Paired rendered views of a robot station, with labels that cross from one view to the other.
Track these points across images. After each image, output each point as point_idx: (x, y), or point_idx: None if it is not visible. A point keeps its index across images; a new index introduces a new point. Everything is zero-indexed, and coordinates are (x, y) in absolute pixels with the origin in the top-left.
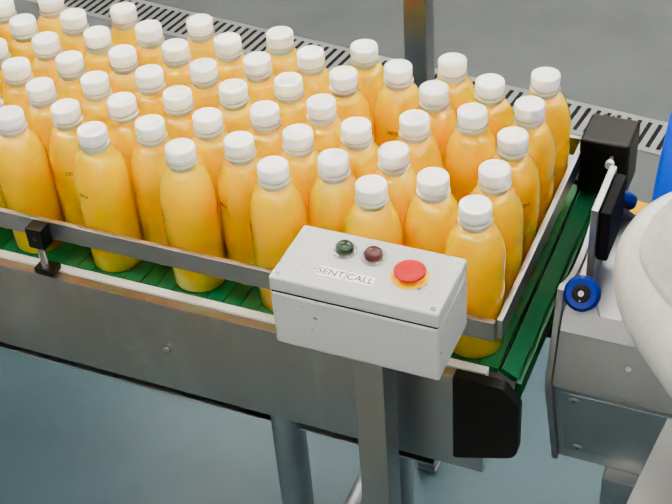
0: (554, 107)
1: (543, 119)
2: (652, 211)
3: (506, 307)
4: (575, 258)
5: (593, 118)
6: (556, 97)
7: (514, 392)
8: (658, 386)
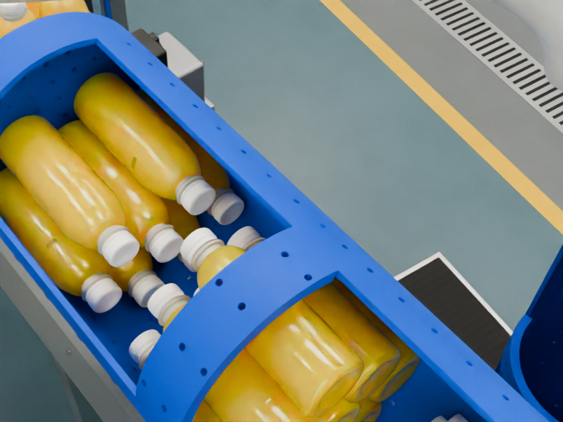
0: (56, 8)
1: (18, 15)
2: None
3: None
4: None
5: (135, 32)
6: (64, 1)
7: None
8: (6, 278)
